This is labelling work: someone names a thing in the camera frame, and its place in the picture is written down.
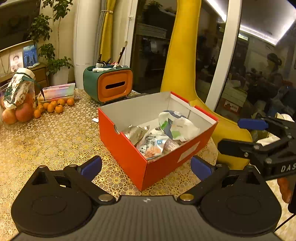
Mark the white pink snack bag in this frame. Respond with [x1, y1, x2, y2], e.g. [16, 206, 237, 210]
[163, 138, 183, 154]

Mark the white blue wipes pack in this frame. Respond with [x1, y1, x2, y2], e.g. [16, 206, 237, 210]
[158, 110, 200, 142]

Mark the white orange packet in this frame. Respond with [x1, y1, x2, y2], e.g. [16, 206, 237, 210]
[137, 127, 169, 160]

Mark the silver foil snack packet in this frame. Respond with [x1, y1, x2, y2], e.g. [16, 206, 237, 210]
[122, 125, 149, 146]

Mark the red white cardboard box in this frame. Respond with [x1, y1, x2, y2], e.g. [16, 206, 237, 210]
[98, 92, 218, 191]

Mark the orange tangerine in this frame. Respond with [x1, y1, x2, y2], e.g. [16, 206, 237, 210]
[55, 105, 63, 113]
[34, 109, 42, 118]
[57, 99, 65, 106]
[66, 98, 75, 106]

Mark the yellow chair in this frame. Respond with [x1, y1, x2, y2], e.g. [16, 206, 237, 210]
[160, 0, 254, 171]

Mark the red apple right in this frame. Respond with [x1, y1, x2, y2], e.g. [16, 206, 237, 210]
[16, 103, 34, 123]

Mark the red apple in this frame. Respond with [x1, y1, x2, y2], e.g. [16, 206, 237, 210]
[2, 109, 17, 125]
[16, 103, 34, 123]

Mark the green orange tissue box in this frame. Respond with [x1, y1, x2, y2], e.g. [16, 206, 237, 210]
[83, 65, 133, 104]

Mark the red apple left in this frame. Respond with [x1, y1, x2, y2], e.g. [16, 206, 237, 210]
[2, 109, 17, 125]

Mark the green white snack bag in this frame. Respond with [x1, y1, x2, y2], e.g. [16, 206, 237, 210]
[4, 68, 35, 109]

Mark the green potted plant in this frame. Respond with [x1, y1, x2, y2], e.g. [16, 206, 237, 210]
[27, 0, 73, 76]

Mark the wooden TV cabinet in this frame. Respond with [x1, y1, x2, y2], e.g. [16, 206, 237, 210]
[1, 63, 49, 88]

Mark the yellow curtain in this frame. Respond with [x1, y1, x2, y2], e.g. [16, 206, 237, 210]
[94, 0, 116, 62]

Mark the framed child portrait photo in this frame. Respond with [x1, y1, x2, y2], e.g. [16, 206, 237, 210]
[10, 52, 23, 72]

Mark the white air conditioner column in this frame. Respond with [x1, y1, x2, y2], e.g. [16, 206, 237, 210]
[73, 0, 101, 89]

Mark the black television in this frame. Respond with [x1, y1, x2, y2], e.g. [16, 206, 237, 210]
[0, 0, 41, 49]

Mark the blue picture frame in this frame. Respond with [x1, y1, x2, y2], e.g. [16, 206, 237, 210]
[23, 44, 38, 67]

